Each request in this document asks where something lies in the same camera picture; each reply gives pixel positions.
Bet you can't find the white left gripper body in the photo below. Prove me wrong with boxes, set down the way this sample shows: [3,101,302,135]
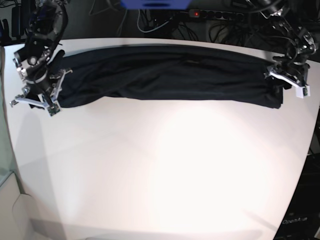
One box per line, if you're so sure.
[266,63,311,98]

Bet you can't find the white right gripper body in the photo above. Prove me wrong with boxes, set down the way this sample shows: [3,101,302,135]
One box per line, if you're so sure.
[9,68,73,117]

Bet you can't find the dark navy T-shirt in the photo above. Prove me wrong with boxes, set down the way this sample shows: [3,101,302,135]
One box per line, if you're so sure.
[51,45,283,109]

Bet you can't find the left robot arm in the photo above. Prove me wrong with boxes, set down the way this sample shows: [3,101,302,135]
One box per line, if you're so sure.
[248,0,318,99]

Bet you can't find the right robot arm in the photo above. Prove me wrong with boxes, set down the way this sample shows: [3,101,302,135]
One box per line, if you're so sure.
[10,0,72,116]

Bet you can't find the black adapters on floor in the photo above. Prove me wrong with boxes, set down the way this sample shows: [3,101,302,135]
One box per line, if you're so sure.
[0,0,36,47]

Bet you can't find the black OpenArm computer case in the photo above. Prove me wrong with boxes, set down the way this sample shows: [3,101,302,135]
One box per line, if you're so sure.
[274,153,320,240]

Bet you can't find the blue plastic bin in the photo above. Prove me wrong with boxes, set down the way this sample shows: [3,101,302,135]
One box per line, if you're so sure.
[120,0,191,10]

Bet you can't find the white power strip red switch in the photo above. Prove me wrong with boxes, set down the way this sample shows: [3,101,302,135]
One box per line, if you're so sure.
[187,9,245,21]

